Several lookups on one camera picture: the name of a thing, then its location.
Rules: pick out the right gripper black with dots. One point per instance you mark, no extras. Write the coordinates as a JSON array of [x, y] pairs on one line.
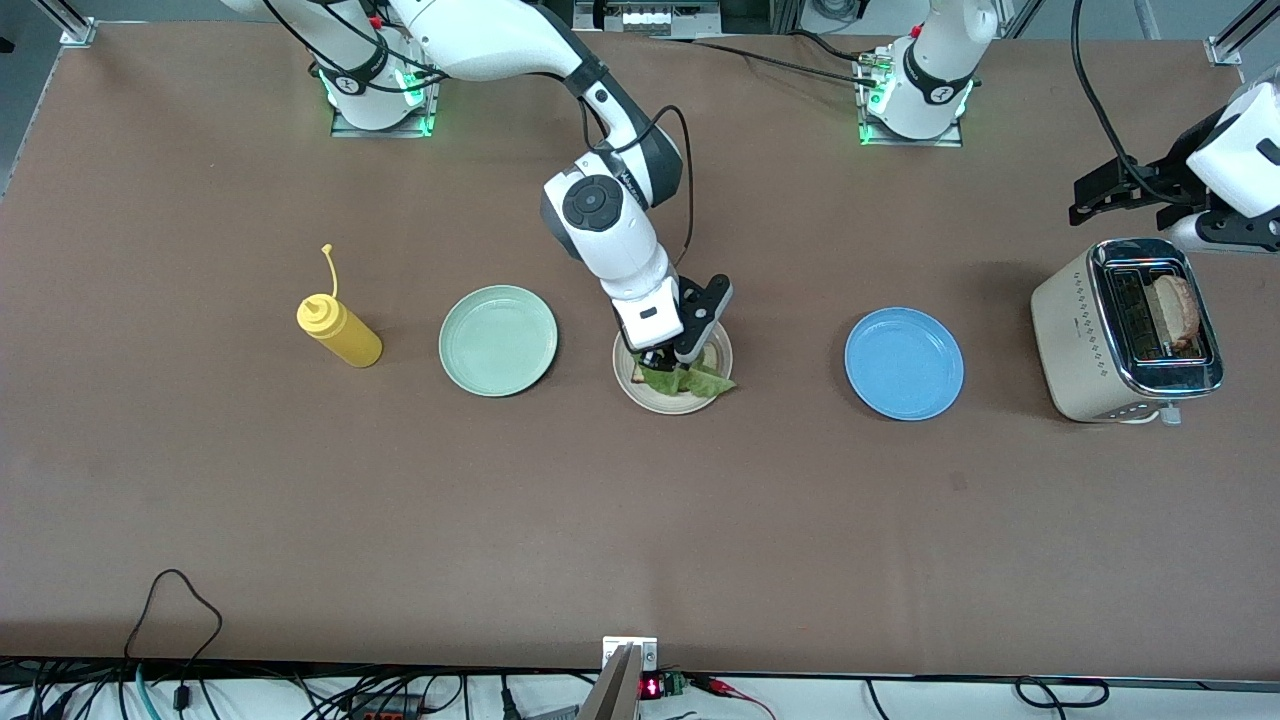
[[655, 359]]

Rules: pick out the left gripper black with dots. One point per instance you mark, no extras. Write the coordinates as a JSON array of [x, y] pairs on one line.
[[1166, 187]]

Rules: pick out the green lettuce leaf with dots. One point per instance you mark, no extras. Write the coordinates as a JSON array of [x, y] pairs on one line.
[[700, 385]]

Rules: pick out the yellow squeeze bottle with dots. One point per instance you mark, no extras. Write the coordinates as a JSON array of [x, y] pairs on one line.
[[345, 340]]

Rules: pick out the beige plate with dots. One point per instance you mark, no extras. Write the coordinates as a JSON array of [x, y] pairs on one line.
[[665, 405]]

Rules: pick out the light green plate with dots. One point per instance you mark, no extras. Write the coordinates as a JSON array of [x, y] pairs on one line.
[[497, 340]]

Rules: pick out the blue plate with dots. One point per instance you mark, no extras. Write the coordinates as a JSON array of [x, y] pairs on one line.
[[903, 363]]

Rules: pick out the beige chrome toaster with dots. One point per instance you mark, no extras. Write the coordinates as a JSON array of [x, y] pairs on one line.
[[1070, 340]]

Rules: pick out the red digit display module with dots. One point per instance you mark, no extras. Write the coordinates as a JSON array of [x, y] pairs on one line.
[[655, 688]]

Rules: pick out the grey metal bar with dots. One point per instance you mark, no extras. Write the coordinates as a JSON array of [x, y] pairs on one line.
[[612, 695]]

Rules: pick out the white power strip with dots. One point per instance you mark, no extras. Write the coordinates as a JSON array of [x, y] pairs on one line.
[[645, 18]]

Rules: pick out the aluminium frame bracket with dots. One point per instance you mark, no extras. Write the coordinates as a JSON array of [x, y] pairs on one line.
[[75, 30], [1225, 48]]

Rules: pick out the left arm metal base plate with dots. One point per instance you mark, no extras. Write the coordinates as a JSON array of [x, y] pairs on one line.
[[915, 142]]

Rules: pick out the small metal bracket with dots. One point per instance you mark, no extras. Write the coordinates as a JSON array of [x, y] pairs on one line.
[[645, 655]]

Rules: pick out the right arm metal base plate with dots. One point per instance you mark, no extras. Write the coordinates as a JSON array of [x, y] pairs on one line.
[[432, 110]]

